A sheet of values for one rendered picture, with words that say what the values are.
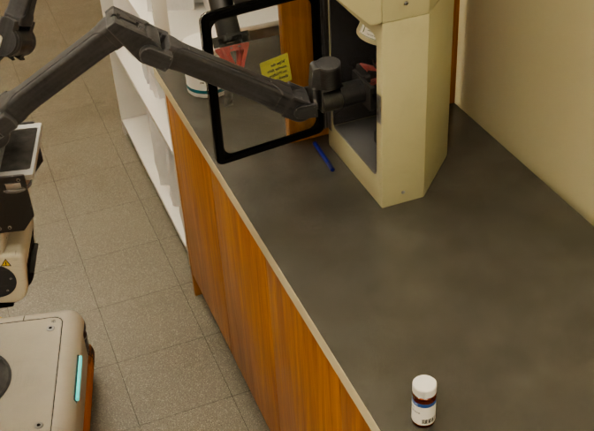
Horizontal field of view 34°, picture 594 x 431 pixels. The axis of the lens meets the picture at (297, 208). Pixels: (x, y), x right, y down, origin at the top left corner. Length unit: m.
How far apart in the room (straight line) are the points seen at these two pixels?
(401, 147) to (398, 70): 0.20
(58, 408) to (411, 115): 1.32
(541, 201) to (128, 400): 1.53
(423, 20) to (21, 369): 1.60
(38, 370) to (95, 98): 2.21
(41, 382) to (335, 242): 1.11
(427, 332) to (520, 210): 0.48
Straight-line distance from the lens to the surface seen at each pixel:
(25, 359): 3.03
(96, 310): 3.57
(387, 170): 2.24
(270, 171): 2.44
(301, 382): 2.36
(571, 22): 2.24
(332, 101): 2.23
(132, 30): 2.05
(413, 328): 1.97
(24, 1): 2.54
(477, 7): 2.58
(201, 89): 2.79
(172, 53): 2.09
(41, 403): 2.88
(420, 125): 2.22
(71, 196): 4.20
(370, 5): 2.03
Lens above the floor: 2.26
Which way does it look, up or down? 35 degrees down
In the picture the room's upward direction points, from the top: 3 degrees counter-clockwise
